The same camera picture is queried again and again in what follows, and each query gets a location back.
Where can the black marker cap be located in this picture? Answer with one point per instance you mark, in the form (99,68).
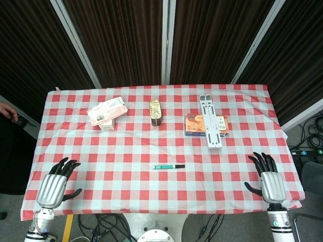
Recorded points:
(180,166)

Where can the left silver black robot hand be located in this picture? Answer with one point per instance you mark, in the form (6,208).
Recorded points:
(51,189)

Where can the dark clothed person body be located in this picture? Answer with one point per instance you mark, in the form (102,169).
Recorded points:
(12,156)

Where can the gold tin can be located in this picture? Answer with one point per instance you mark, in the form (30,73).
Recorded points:
(155,111)

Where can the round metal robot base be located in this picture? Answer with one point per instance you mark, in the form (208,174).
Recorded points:
(155,233)

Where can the white folding laptop stand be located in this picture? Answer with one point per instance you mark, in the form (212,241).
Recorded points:
(211,121)

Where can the black office chair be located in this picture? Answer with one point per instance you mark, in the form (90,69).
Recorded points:
(314,176)

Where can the green marker barrel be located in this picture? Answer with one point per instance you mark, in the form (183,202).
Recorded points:
(164,167)

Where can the black power strip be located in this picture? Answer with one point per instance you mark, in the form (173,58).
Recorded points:
(306,152)

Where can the red white checkered tablecloth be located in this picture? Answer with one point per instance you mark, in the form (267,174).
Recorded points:
(151,146)

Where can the yellow floor tape strip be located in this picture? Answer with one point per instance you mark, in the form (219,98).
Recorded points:
(67,228)

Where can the orange snack package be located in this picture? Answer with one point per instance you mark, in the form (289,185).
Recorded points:
(194,124)

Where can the bare person hand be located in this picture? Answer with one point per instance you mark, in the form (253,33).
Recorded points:
(7,109)

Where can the dark ribbed partition panel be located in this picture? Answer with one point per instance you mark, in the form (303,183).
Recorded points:
(121,37)
(297,63)
(214,37)
(30,50)

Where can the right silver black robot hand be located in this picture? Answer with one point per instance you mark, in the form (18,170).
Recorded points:
(272,187)

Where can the small white cardboard box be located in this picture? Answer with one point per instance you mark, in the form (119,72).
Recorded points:
(108,125)

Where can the pink tissue packet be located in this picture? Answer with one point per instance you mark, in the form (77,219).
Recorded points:
(107,111)

